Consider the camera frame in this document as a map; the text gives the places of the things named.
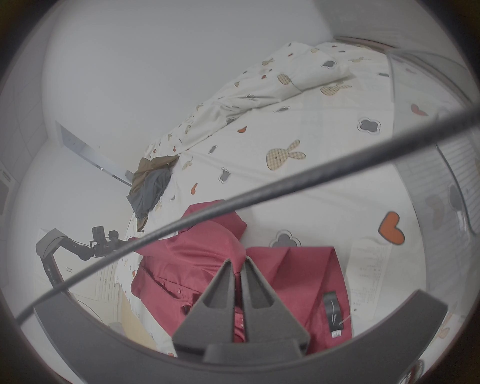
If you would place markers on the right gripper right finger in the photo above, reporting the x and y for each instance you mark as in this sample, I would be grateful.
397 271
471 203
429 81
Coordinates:
273 315

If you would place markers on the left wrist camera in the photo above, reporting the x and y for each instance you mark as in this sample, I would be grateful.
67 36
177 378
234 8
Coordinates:
113 235

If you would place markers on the grey garment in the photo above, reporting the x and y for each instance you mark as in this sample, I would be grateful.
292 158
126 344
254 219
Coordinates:
150 193

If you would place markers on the bed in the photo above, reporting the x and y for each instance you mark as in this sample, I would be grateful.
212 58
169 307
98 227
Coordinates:
318 210

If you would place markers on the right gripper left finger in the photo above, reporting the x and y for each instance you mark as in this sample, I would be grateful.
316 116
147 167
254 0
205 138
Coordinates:
210 315

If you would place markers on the white printed quilt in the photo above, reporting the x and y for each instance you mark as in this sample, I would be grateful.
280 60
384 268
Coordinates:
243 97

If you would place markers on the red shirt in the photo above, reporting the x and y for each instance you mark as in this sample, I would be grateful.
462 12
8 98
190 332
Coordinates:
285 270

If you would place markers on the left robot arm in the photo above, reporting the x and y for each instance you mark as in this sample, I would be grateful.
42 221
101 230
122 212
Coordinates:
50 242

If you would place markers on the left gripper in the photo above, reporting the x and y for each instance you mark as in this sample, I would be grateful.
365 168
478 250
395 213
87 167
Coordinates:
114 247

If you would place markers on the brown garment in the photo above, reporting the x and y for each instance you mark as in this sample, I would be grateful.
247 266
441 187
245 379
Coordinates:
153 167

